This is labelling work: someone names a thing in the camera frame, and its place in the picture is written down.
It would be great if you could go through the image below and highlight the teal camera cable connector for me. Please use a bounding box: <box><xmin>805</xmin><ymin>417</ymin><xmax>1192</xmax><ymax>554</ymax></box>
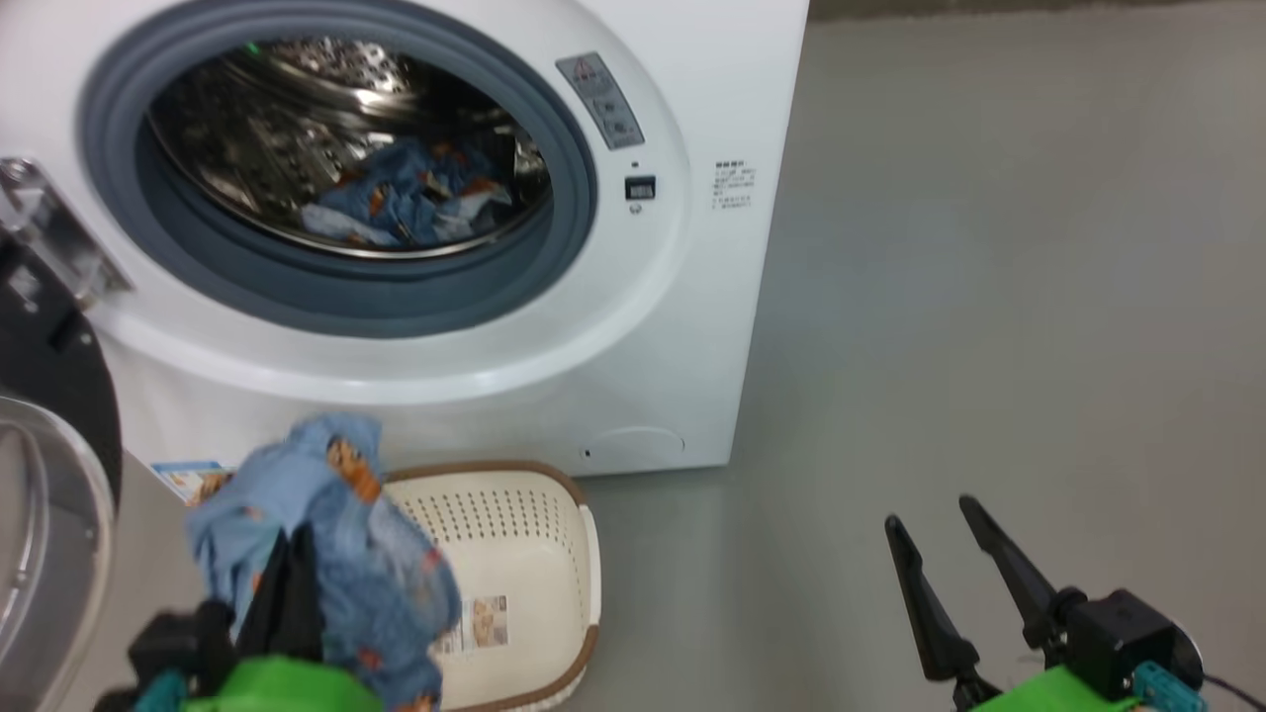
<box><xmin>1132</xmin><ymin>661</ymin><xmax>1208</xmax><ymax>712</ymax></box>
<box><xmin>134</xmin><ymin>672</ymin><xmax>191</xmax><ymax>712</ymax></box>

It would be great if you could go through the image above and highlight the cream perforated laundry basket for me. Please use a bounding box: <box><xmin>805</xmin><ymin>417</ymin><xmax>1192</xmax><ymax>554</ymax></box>
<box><xmin>381</xmin><ymin>461</ymin><xmax>602</xmax><ymax>712</ymax></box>

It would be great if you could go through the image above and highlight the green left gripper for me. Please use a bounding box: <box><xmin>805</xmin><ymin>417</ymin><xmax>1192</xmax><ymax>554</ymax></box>
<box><xmin>183</xmin><ymin>522</ymin><xmax>387</xmax><ymax>712</ymax></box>

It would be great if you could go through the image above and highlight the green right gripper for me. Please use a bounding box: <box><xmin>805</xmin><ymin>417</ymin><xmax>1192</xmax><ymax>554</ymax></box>
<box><xmin>883</xmin><ymin>494</ymin><xmax>1140</xmax><ymax>712</ymax></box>

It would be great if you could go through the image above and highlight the teal left camera cable connector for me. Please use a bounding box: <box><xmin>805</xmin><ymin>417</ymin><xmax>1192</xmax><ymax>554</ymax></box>
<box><xmin>134</xmin><ymin>672</ymin><xmax>191</xmax><ymax>712</ymax></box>

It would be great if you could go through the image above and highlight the teal right camera cable connector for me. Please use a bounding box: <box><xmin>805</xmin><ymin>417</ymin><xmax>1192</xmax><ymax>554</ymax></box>
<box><xmin>1132</xmin><ymin>661</ymin><xmax>1208</xmax><ymax>712</ymax></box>

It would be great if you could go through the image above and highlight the thin black right gripper cable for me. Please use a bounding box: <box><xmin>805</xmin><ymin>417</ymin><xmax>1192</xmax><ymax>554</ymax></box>
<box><xmin>1199</xmin><ymin>670</ymin><xmax>1266</xmax><ymax>701</ymax></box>

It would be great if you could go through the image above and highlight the white front-load washing machine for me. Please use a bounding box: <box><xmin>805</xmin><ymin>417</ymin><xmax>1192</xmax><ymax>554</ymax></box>
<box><xmin>0</xmin><ymin>0</ymin><xmax>810</xmax><ymax>478</ymax></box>

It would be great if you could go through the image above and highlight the round dark glass washer door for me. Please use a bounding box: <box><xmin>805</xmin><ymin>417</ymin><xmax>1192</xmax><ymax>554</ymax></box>
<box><xmin>0</xmin><ymin>232</ymin><xmax>125</xmax><ymax>712</ymax></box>

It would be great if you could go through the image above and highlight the blue energy label sticker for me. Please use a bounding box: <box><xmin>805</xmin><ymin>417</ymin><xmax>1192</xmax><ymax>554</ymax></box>
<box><xmin>150</xmin><ymin>460</ymin><xmax>236</xmax><ymax>505</ymax></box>

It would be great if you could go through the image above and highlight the metal washing machine door hinge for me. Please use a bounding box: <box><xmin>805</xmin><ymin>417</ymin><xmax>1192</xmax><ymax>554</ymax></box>
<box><xmin>0</xmin><ymin>156</ymin><xmax>135</xmax><ymax>308</ymax></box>

